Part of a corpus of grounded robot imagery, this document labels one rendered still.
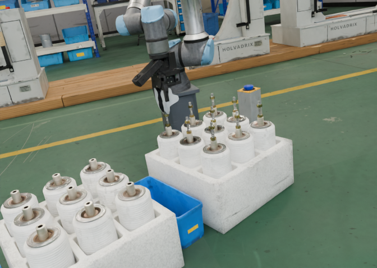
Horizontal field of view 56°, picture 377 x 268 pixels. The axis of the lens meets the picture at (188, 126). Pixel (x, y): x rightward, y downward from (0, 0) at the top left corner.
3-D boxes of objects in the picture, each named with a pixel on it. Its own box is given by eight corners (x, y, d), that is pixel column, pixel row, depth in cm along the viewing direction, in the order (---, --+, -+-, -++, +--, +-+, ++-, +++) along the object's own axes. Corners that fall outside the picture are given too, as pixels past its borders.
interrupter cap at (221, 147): (231, 148, 113) (231, 147, 112) (212, 157, 109) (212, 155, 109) (216, 142, 119) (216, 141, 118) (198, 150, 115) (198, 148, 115)
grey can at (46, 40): (43, 47, 543) (39, 35, 537) (54, 45, 547) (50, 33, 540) (42, 48, 529) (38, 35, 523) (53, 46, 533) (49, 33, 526)
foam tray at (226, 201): (152, 195, 141) (144, 154, 135) (220, 157, 164) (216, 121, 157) (223, 235, 112) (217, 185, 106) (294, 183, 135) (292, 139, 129)
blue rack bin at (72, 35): (65, 42, 574) (61, 28, 566) (89, 38, 582) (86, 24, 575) (64, 45, 528) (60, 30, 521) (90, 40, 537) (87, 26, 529)
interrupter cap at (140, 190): (113, 195, 96) (112, 193, 96) (136, 184, 100) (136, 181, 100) (126, 205, 90) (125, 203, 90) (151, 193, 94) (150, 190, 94)
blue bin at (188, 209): (130, 216, 130) (124, 187, 125) (155, 202, 136) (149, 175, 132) (183, 252, 107) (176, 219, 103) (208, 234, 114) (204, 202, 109)
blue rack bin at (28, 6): (27, 12, 546) (23, -3, 538) (53, 8, 553) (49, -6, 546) (22, 12, 500) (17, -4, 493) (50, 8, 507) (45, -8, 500)
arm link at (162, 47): (151, 42, 115) (141, 42, 122) (154, 56, 117) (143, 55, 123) (171, 38, 118) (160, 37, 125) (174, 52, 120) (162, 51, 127)
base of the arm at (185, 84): (157, 88, 178) (153, 69, 175) (185, 82, 182) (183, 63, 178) (164, 95, 164) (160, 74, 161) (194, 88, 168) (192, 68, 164)
